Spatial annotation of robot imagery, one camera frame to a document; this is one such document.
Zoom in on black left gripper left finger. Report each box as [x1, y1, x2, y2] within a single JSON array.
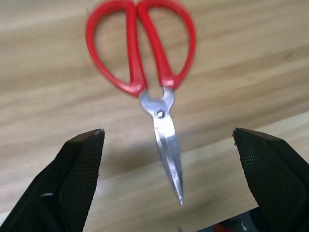
[[0, 128, 106, 232]]

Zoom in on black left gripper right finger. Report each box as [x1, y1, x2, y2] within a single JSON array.
[[232, 127, 309, 232]]

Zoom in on red handled steel scissors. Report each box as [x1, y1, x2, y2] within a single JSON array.
[[84, 0, 197, 206]]

